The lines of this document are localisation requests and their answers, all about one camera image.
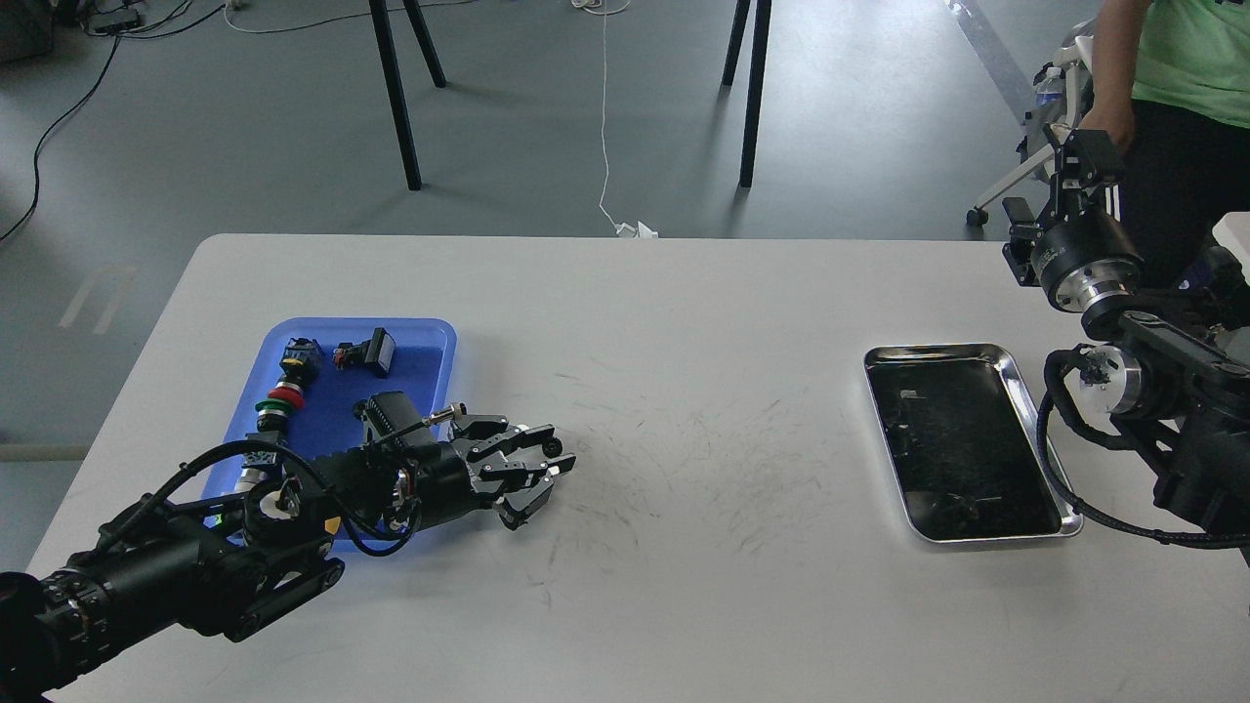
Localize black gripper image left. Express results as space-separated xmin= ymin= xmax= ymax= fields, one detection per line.
xmin=395 ymin=414 xmax=578 ymax=530

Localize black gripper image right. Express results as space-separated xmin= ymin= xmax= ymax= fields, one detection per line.
xmin=1003 ymin=123 xmax=1143 ymax=314

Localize blue plastic tray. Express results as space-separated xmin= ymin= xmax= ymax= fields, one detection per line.
xmin=224 ymin=316 xmax=458 ymax=460

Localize silver metal tray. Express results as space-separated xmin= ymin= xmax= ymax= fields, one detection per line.
xmin=863 ymin=343 xmax=1084 ymax=545

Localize white rolling chair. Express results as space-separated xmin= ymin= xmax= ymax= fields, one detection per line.
xmin=965 ymin=19 xmax=1098 ymax=226

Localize person in green shirt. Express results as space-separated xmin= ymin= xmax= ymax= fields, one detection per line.
xmin=1083 ymin=1 xmax=1249 ymax=288

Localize red green push button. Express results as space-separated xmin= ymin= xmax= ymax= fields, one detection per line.
xmin=254 ymin=382 xmax=305 ymax=434

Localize black table leg right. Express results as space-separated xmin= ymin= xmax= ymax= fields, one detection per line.
xmin=720 ymin=1 xmax=773 ymax=188

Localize black table leg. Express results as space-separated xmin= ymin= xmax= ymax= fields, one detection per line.
xmin=720 ymin=1 xmax=773 ymax=188
xmin=369 ymin=1 xmax=448 ymax=191

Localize black table leg left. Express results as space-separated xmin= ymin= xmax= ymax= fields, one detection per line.
xmin=369 ymin=1 xmax=448 ymax=191

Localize black rocker switch connector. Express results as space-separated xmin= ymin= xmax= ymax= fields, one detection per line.
xmin=333 ymin=326 xmax=395 ymax=379

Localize black yellow selector switch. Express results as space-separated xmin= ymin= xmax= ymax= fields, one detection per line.
xmin=278 ymin=338 xmax=324 ymax=388

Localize white power cable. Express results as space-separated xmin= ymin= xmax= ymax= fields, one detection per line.
xmin=569 ymin=0 xmax=659 ymax=238

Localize black silver switch module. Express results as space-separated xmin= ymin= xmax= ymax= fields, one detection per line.
xmin=233 ymin=432 xmax=284 ymax=493

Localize black floor cable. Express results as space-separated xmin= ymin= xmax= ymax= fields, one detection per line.
xmin=0 ymin=0 xmax=226 ymax=241

